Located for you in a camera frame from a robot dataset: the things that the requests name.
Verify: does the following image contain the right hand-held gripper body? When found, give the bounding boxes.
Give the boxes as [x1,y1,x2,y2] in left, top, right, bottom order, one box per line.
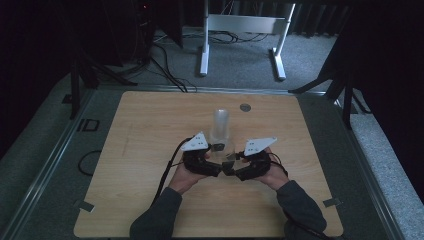
[234,136,278,182]

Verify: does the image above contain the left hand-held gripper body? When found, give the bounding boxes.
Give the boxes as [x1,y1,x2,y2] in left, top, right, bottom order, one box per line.
[181,131,223,178]

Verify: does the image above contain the clear plastic cup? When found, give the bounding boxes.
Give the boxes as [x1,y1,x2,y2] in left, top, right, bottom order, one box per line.
[212,139,238,165]

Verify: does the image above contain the person's right hand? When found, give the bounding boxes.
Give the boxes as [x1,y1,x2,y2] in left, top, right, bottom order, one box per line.
[243,147,291,192]

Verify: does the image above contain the person's left hand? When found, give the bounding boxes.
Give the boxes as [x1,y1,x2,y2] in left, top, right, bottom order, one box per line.
[168,151,211,196]

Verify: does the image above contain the grey tape piece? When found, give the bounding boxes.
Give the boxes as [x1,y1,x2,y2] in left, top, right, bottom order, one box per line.
[322,197,343,209]
[77,199,96,213]

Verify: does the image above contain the black tripod stand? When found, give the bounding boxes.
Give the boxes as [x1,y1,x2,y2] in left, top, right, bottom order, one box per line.
[68,49,138,121]
[287,33,372,131]

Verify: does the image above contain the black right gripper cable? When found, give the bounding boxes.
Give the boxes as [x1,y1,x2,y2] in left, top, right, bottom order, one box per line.
[269,152,290,178]

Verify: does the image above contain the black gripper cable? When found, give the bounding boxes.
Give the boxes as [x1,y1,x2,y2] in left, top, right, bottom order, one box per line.
[150,137,194,208]
[269,152,290,178]

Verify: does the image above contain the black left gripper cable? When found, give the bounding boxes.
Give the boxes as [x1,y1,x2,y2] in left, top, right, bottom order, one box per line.
[150,137,194,208]

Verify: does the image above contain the black floor cables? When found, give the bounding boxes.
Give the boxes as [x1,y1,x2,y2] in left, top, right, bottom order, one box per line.
[149,42,198,94]

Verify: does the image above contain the black cables under stand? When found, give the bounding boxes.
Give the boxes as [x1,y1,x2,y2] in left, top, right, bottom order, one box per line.
[209,29,272,45]

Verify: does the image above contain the black floor bracket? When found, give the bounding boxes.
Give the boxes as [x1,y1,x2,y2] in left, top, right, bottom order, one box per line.
[76,118,101,133]

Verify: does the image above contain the white metal stand frame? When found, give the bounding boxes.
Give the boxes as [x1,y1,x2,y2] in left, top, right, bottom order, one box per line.
[198,0,297,82]

